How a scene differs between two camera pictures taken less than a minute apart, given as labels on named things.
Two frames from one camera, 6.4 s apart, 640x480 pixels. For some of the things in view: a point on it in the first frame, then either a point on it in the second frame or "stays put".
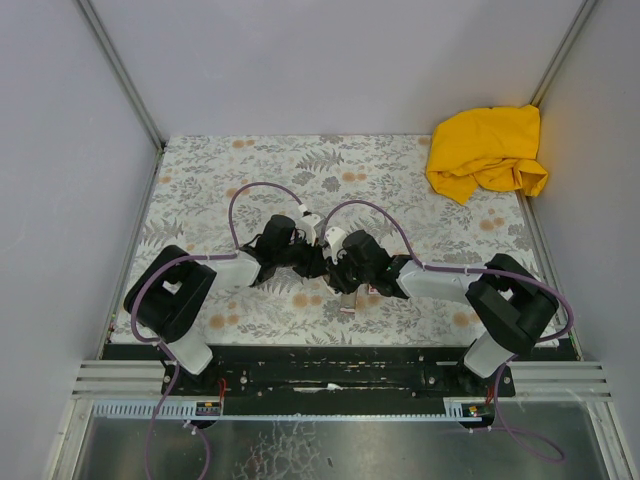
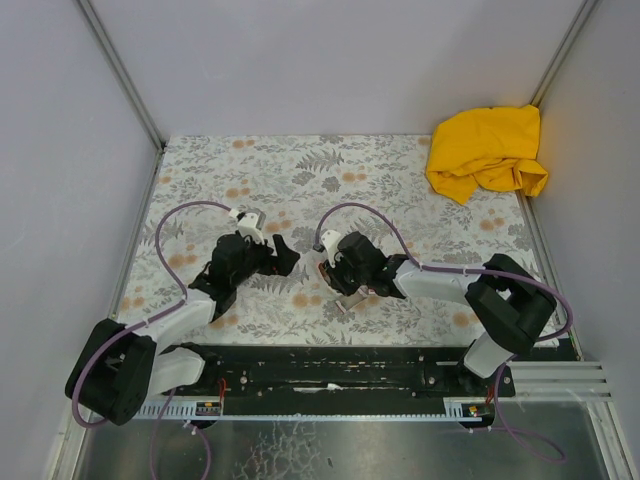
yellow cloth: (484, 148) stays put
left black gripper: (310, 265) -> (267, 255)
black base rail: (336, 370) stays put
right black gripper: (341, 280) stays put
